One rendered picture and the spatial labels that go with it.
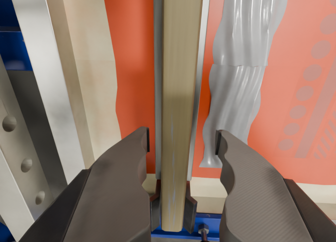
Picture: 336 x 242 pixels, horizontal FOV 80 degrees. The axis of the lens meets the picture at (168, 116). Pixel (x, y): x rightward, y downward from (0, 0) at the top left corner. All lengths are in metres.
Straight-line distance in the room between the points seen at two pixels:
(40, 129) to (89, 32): 1.52
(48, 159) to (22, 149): 1.59
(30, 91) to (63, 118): 1.34
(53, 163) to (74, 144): 1.62
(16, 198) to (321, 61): 0.45
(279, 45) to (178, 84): 0.16
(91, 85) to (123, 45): 0.08
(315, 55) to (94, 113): 0.31
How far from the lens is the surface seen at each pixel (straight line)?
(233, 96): 0.30
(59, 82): 0.29
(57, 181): 2.08
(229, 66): 0.28
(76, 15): 0.30
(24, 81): 1.64
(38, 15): 0.28
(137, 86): 0.29
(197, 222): 0.40
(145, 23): 0.27
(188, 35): 0.17
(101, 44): 0.29
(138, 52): 0.28
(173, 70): 0.17
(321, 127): 0.38
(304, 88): 0.34
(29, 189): 0.37
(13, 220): 0.42
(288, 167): 0.41
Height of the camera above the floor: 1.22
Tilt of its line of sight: 61 degrees down
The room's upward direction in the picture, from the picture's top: 174 degrees counter-clockwise
